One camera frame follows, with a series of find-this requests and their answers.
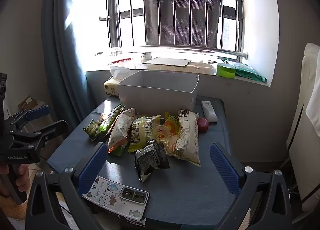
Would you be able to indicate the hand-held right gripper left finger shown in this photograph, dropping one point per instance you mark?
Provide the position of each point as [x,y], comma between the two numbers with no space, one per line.
[91,167]

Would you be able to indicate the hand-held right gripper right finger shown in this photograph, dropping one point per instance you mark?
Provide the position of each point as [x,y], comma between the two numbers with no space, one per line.
[223,167]

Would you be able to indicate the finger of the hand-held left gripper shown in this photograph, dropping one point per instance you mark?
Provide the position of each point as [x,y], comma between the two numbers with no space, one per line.
[40,111]
[50,130]

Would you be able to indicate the long green snack packet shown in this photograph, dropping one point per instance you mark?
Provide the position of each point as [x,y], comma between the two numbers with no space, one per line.
[110,119]

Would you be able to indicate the white storage box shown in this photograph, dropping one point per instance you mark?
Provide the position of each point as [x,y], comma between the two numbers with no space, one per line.
[155,97]

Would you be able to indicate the person's left hand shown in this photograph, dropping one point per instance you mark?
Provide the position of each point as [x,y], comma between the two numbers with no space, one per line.
[23,177]

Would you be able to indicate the cardboard box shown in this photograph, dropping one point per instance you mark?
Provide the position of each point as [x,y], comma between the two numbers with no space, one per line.
[27,104]

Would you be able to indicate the smartphone with cartoon case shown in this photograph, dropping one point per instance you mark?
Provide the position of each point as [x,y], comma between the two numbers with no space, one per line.
[107,192]

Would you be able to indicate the small green snack packet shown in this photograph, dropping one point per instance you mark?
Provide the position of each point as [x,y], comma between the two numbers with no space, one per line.
[92,128]

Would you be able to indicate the blue curtain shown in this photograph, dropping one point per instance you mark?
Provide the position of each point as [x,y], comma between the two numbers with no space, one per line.
[57,70]

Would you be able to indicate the long white snack packet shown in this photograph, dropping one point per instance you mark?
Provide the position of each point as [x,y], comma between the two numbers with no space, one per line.
[187,137]

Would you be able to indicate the dark red round object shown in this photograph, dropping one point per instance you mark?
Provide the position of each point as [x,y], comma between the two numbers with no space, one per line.
[203,125]

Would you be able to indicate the white and orange snack packet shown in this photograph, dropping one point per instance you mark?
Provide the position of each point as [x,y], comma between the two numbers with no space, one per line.
[121,130]

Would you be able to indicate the white remote control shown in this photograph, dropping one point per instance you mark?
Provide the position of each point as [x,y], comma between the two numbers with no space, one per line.
[208,111]

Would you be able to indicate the black and silver snack packet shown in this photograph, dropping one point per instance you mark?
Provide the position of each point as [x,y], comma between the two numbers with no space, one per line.
[150,160]

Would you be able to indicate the yellow-green snack packet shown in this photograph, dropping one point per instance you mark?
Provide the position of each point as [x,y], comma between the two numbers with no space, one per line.
[141,132]

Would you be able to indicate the yellow triangular snack packet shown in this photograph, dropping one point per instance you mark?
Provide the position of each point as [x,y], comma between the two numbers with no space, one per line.
[172,122]

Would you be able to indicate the clear jelly cup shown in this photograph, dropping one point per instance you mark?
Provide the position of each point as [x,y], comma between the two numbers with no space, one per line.
[162,134]

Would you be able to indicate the tissue pack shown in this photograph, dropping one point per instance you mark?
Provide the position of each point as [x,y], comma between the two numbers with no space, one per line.
[111,87]

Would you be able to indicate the red strip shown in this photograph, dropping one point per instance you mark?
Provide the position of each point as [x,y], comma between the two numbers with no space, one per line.
[121,60]

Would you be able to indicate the green plastic packet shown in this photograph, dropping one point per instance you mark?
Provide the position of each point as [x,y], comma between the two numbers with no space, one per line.
[247,72]

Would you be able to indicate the window grille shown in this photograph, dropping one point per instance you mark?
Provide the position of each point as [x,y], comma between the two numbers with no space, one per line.
[112,20]

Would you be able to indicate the cardboard sheet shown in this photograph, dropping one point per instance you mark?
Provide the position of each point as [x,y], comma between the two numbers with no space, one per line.
[166,61]

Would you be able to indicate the dark hanging cloth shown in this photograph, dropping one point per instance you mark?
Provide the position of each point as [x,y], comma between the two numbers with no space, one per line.
[180,22]

